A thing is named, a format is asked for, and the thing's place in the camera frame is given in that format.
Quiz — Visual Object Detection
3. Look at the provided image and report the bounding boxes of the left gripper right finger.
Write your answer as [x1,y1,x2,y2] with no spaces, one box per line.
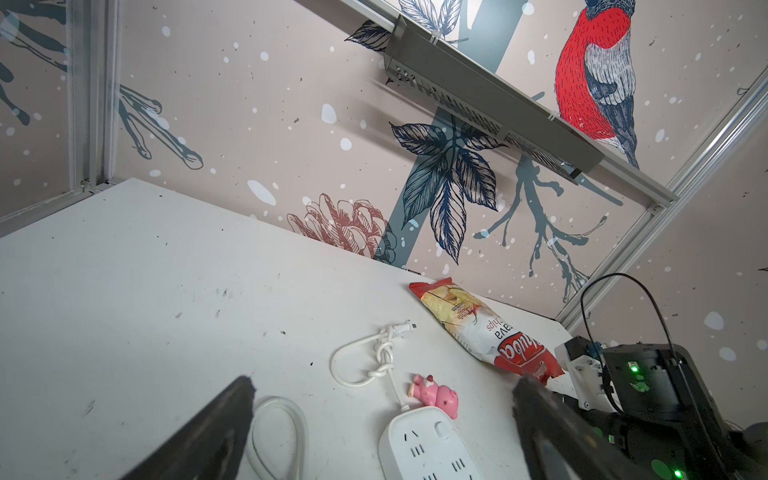
[513,375,653,480]

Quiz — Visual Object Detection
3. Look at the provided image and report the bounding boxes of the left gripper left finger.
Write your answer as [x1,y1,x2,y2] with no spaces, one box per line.
[124,376,256,480]

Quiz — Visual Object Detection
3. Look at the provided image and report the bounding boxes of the white square socket cube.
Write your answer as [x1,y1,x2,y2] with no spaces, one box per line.
[378,406,483,480]

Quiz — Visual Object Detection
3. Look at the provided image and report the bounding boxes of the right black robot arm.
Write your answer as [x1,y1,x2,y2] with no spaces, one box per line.
[598,273,767,479]

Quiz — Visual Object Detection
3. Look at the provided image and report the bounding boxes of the red white chips bag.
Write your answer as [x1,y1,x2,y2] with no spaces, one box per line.
[409,278,564,384]

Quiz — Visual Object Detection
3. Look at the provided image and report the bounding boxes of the pink pig toy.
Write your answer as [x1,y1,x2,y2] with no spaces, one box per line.
[407,375,459,420]

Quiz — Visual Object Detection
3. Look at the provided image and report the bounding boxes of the white socket cube cable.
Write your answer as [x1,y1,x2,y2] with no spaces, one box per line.
[328,320,418,412]

